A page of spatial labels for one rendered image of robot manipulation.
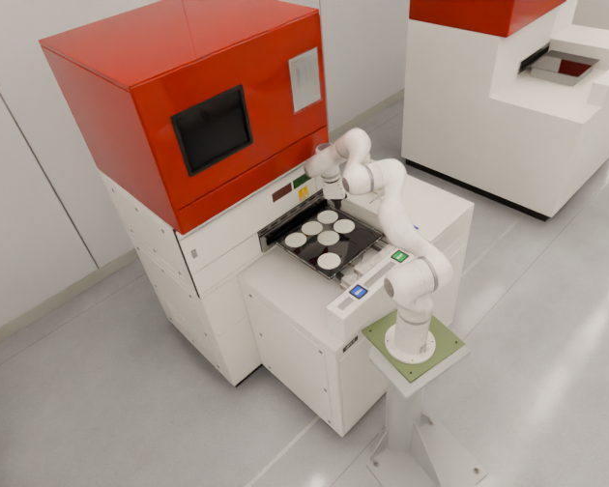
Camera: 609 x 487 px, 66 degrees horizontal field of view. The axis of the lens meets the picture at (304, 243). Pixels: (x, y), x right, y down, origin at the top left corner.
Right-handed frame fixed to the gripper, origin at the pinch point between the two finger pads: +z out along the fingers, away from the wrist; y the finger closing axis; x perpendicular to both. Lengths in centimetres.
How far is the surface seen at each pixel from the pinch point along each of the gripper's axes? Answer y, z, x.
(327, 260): 0.1, 8.2, -29.5
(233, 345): -55, 52, -49
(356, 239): 9.9, 9.7, -13.6
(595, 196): 146, 120, 160
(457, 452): 54, 105, -62
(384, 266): 26.5, 5.9, -34.5
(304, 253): -10.8, 6.8, -27.0
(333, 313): 11, 4, -62
